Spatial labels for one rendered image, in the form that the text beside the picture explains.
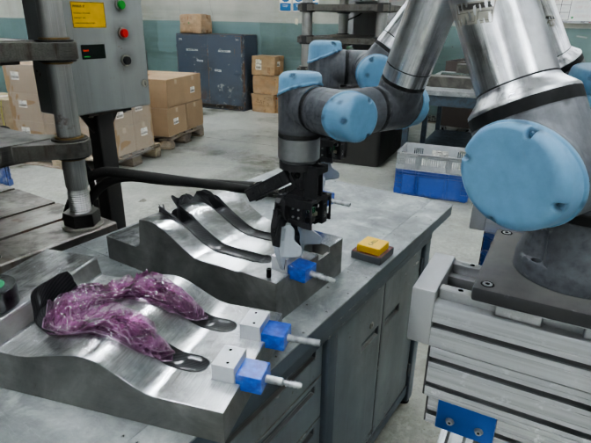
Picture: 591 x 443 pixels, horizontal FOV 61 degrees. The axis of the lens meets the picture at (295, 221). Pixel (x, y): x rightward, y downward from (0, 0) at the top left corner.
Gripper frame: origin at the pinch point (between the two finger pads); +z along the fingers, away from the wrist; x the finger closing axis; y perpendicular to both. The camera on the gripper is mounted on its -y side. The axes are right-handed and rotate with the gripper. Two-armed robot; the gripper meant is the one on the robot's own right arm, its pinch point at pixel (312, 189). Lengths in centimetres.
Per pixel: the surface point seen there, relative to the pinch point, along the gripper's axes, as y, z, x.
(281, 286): 14.4, 7.4, -34.2
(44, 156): -62, -6, -33
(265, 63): -408, 22, 524
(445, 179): -49, 78, 283
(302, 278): 17.3, 6.1, -31.3
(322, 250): 12.4, 7.5, -15.7
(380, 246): 18.9, 11.3, 1.2
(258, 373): 26, 8, -56
